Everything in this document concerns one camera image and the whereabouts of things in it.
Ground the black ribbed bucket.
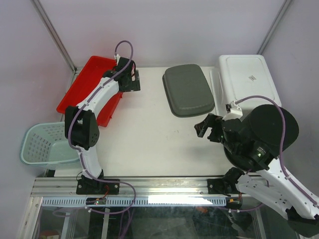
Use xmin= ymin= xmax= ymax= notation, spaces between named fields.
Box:
xmin=224 ymin=105 xmax=299 ymax=172

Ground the red plastic tray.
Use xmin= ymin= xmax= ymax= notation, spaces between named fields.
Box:
xmin=56 ymin=56 xmax=123 ymax=127

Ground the dark grey plastic tub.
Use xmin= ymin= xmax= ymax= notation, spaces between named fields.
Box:
xmin=162 ymin=64 xmax=215 ymax=118

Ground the large white plastic container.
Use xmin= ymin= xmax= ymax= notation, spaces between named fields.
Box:
xmin=210 ymin=55 xmax=282 ymax=117

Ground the light blue perforated basket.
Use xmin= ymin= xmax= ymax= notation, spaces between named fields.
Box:
xmin=20 ymin=121 xmax=79 ymax=170

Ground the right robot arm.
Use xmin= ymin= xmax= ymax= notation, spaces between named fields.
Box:
xmin=194 ymin=109 xmax=319 ymax=238

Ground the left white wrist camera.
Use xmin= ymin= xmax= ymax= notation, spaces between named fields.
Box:
xmin=115 ymin=54 xmax=121 ymax=64

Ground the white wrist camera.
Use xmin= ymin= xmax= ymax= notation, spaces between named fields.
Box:
xmin=222 ymin=101 xmax=243 ymax=121
xmin=115 ymin=54 xmax=121 ymax=64

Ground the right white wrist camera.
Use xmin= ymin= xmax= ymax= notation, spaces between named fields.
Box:
xmin=222 ymin=101 xmax=243 ymax=121

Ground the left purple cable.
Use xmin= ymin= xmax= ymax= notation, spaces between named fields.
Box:
xmin=67 ymin=40 xmax=137 ymax=180

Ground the left aluminium frame post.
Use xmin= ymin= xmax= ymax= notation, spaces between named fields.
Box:
xmin=31 ymin=0 xmax=77 ymax=73

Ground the aluminium frame post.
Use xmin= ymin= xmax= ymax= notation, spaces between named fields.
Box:
xmin=31 ymin=0 xmax=77 ymax=73
xmin=256 ymin=0 xmax=294 ymax=55

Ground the white slotted cable duct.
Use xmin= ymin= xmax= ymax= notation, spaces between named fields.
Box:
xmin=42 ymin=195 xmax=226 ymax=207

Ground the aluminium mounting rail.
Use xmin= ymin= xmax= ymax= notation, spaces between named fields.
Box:
xmin=31 ymin=177 xmax=222 ymax=197

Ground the right aluminium frame post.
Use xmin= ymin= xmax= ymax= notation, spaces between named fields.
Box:
xmin=256 ymin=0 xmax=294 ymax=55

